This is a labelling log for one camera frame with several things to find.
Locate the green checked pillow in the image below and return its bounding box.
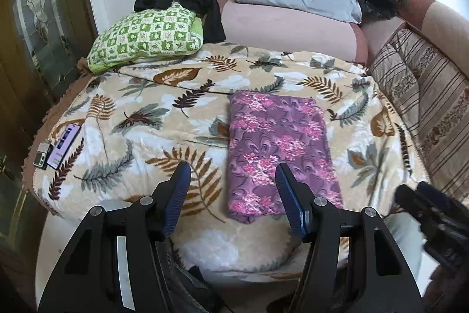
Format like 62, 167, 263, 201
86, 1, 204, 75

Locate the pink bolster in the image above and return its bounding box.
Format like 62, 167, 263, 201
216, 0, 369, 65

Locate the dark cloth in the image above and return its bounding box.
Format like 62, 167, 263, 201
166, 249, 235, 313

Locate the purple smartphone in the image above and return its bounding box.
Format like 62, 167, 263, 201
46, 123, 82, 170

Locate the purple floral cloth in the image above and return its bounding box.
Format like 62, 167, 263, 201
226, 90, 344, 225

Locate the leaf-print beige blanket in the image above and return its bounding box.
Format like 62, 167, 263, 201
22, 42, 435, 279

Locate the striped brown cushion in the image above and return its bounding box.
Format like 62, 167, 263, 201
368, 28, 469, 204

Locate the wooden door with glass panel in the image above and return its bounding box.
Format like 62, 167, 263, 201
0, 0, 99, 262

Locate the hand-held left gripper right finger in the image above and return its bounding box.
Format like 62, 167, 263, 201
275, 163, 428, 313

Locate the black cloth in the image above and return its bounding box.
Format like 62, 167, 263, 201
134, 0, 227, 44

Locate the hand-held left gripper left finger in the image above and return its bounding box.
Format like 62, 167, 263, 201
37, 161, 192, 313

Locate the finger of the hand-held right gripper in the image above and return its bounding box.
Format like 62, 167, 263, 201
394, 183, 432, 217
416, 181, 457, 214

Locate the small silver device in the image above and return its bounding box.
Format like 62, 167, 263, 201
33, 142, 53, 169

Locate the beige cushion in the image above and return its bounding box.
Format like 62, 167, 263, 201
397, 0, 469, 55

